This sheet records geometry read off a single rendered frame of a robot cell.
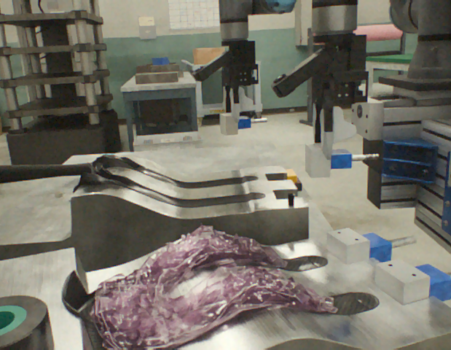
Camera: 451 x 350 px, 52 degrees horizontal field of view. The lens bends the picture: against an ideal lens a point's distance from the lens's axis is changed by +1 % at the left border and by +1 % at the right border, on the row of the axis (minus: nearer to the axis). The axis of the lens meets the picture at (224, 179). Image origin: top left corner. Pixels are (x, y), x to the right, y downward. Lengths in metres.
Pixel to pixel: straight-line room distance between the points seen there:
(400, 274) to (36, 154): 4.49
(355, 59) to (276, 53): 6.58
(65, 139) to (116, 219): 4.05
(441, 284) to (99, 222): 0.49
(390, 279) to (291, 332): 0.18
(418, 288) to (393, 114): 0.66
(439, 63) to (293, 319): 0.86
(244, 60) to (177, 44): 5.98
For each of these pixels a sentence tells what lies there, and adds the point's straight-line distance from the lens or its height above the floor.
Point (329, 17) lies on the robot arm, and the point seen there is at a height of 1.18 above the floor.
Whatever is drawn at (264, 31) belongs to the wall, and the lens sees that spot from 7.37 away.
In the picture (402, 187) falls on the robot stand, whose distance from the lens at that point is 1.23.
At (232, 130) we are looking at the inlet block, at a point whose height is 0.92.
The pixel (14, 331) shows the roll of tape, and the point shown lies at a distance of 0.40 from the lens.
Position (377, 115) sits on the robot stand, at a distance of 1.16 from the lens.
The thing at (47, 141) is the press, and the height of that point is 0.31.
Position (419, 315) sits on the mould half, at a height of 0.85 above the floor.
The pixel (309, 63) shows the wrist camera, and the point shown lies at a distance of 0.82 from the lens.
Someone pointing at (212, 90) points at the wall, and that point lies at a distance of 7.28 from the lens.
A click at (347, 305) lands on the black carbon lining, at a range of 0.57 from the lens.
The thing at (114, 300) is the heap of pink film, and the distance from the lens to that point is 0.52.
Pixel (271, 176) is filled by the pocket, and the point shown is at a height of 0.88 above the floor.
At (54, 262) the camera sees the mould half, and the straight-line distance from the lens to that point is 0.59.
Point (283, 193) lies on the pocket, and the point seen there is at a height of 0.88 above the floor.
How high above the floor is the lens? 1.15
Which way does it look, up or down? 17 degrees down
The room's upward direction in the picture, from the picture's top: 3 degrees counter-clockwise
